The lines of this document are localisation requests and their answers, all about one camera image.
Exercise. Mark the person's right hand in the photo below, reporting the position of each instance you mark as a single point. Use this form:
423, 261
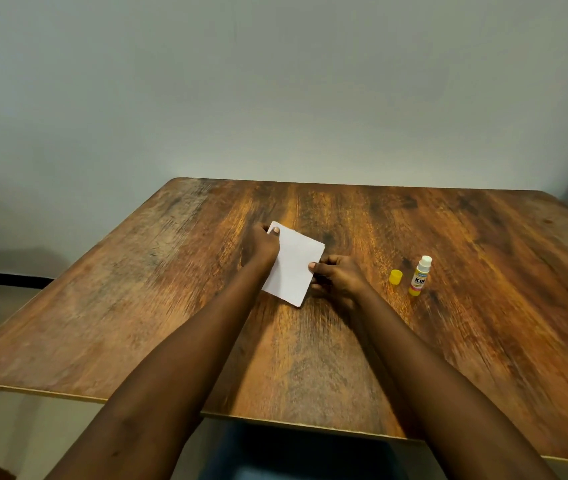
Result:
340, 281

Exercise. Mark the person's left hand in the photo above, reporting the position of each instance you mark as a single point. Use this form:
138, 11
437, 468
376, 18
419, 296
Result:
262, 245

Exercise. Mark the person's left thumb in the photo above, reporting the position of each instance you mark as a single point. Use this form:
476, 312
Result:
275, 234

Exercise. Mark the person's right thumb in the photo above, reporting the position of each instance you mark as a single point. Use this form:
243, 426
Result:
320, 266

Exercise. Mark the white paper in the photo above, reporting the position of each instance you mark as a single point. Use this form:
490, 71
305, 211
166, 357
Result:
294, 267

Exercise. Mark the person's left forearm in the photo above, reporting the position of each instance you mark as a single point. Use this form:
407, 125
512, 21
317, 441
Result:
174, 379

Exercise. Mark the person's right forearm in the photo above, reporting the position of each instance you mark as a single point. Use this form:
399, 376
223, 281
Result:
434, 394

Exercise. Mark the yellow glue stick cap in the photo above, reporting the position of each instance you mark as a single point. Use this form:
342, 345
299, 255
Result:
395, 277

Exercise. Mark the yellow glue stick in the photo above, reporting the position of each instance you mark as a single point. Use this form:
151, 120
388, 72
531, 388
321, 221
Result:
420, 276

